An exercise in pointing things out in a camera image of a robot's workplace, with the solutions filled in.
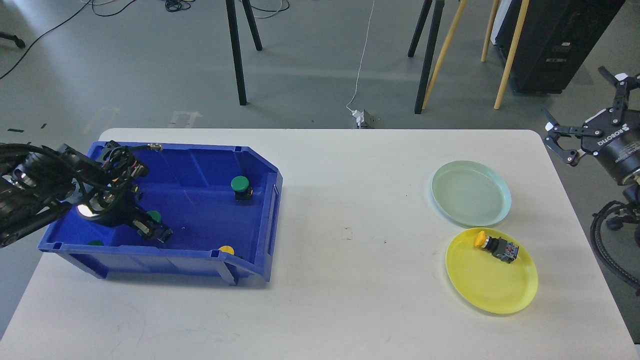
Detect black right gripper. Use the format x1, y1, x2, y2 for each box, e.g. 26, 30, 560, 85
542, 66, 640, 186

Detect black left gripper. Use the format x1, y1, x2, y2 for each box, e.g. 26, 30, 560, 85
76, 196, 158, 241

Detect yellow button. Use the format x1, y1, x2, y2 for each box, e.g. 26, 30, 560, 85
473, 231, 520, 264

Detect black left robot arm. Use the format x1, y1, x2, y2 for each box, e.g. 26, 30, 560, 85
0, 141, 173, 248

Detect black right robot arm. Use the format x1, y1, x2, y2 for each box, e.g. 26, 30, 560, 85
542, 66, 640, 292

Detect yellow button front edge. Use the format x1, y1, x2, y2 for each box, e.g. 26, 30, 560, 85
217, 244, 244, 260

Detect light green plate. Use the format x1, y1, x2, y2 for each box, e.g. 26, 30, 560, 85
430, 161, 512, 228

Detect yellow plate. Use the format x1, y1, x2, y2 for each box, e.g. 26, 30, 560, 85
445, 227, 539, 315

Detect blue plastic bin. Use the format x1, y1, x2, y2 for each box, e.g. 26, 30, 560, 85
38, 143, 282, 285

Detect black cabinet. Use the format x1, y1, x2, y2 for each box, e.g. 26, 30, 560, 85
509, 0, 624, 94

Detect wooden pole right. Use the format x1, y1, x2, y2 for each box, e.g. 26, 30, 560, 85
480, 0, 530, 110

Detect wooden pole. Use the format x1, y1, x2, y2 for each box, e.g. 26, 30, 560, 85
418, 0, 467, 114
480, 0, 530, 110

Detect wooden pole left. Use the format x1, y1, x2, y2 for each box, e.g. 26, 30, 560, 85
418, 0, 467, 114

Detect black tripod leg right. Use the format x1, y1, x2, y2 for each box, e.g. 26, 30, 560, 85
407, 0, 445, 115

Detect black tripod leg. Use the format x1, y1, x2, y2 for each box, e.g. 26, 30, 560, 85
225, 0, 263, 106
407, 0, 445, 115

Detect white power adapter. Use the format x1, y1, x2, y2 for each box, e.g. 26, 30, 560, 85
350, 109, 377, 130

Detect black tripod leg left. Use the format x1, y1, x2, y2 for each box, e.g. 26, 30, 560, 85
225, 0, 263, 106

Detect black floor cables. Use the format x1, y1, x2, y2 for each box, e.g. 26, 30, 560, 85
0, 0, 291, 81

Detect white cable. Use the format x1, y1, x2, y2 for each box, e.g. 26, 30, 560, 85
346, 0, 377, 113

